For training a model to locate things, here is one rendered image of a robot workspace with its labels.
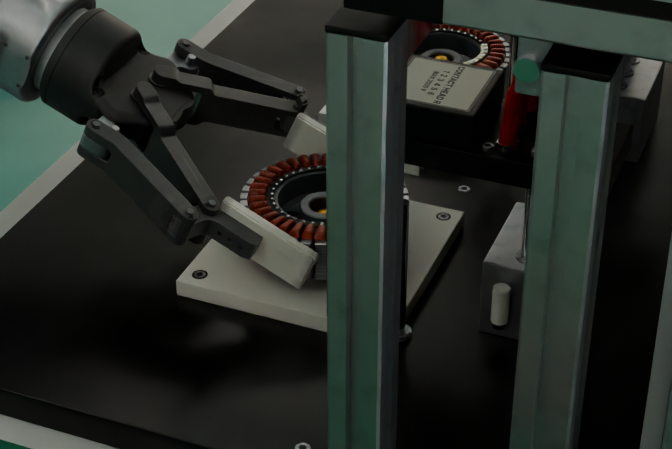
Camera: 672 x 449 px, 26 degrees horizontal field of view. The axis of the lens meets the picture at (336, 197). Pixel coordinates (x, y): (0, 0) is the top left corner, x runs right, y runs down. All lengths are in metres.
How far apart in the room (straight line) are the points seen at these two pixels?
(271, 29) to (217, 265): 0.38
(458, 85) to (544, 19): 0.29
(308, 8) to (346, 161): 0.66
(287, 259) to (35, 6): 0.23
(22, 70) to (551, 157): 0.44
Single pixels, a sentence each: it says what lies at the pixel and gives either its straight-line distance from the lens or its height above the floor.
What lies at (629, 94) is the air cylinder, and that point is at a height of 0.82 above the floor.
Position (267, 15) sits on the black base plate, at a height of 0.77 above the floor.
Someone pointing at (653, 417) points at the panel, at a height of 0.88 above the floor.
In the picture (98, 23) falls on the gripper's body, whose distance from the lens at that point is 0.98.
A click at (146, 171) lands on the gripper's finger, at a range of 0.92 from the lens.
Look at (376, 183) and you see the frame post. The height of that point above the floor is 0.97.
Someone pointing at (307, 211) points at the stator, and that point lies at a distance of 0.96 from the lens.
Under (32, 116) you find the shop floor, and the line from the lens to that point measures 2.79.
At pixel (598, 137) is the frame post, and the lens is 0.64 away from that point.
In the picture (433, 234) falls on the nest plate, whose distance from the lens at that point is 1.00.
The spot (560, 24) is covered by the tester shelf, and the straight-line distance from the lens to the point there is 0.60.
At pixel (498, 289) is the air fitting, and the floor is 0.81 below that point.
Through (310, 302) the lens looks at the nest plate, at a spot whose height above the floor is 0.78.
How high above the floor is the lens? 1.34
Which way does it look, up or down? 33 degrees down
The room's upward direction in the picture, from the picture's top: straight up
